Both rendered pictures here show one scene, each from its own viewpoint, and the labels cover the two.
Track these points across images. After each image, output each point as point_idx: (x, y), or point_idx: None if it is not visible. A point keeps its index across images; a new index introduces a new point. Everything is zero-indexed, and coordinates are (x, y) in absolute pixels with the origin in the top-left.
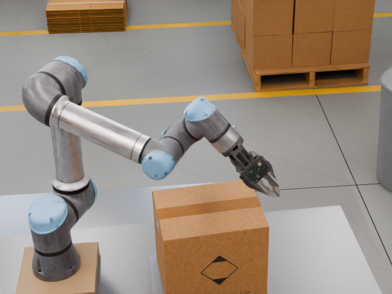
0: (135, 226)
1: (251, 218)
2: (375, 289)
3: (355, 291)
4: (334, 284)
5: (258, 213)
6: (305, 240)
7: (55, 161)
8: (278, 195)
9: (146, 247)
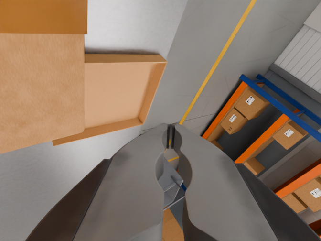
0: None
1: (22, 106)
2: (175, 24)
3: (156, 21)
4: (142, 1)
5: (62, 81)
6: None
7: None
8: (169, 132)
9: None
